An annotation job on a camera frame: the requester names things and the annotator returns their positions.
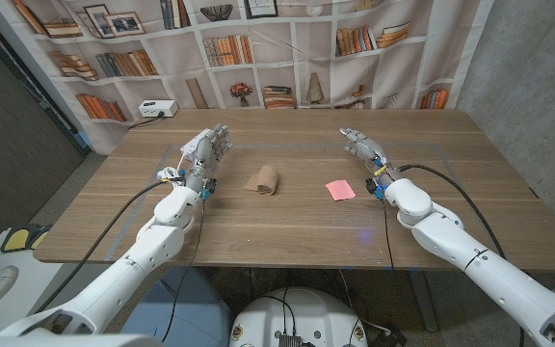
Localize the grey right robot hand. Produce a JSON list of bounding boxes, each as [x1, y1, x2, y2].
[[338, 126, 390, 174]]

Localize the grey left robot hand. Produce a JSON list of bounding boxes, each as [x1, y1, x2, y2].
[[184, 123, 233, 194]]

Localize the tan adhesive wrap roll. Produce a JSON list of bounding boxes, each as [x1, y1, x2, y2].
[[243, 164, 280, 197]]

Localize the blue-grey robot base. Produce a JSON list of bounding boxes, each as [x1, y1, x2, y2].
[[120, 267, 233, 347]]

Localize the pink sticky note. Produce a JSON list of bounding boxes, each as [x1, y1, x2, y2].
[[325, 179, 357, 202]]

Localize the white power strip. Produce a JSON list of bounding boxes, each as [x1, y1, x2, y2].
[[179, 127, 211, 163]]

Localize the white socket box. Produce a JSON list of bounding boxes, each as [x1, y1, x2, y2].
[[138, 99, 179, 119]]

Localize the printed bookshelf backdrop cloth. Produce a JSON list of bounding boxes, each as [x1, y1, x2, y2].
[[0, 0, 495, 155]]

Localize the grey table leg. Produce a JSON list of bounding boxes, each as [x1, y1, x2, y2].
[[407, 270, 440, 333]]

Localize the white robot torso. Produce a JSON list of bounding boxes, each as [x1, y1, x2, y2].
[[228, 287, 369, 347]]

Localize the white floor platform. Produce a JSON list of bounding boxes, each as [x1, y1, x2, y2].
[[0, 228, 66, 334]]

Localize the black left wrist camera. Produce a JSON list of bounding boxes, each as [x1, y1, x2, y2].
[[199, 177, 219, 201]]

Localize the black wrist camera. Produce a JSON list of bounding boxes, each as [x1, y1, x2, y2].
[[199, 177, 219, 201], [365, 176, 385, 201]]

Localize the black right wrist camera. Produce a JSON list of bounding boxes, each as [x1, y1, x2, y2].
[[365, 176, 385, 201]]

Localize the black socket box cable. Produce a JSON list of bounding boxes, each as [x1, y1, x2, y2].
[[127, 113, 166, 130]]

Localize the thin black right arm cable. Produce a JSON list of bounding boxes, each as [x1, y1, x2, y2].
[[382, 200, 395, 271]]

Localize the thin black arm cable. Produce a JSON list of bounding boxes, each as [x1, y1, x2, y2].
[[382, 200, 395, 271], [160, 200, 206, 343]]

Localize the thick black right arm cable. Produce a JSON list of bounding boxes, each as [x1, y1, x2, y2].
[[399, 164, 508, 259]]

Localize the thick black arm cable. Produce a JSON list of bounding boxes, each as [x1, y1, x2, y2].
[[399, 164, 508, 259], [34, 178, 171, 314]]

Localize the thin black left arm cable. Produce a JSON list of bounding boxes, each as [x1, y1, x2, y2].
[[160, 200, 206, 343]]

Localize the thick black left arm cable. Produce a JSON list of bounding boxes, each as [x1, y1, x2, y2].
[[34, 178, 171, 314]]

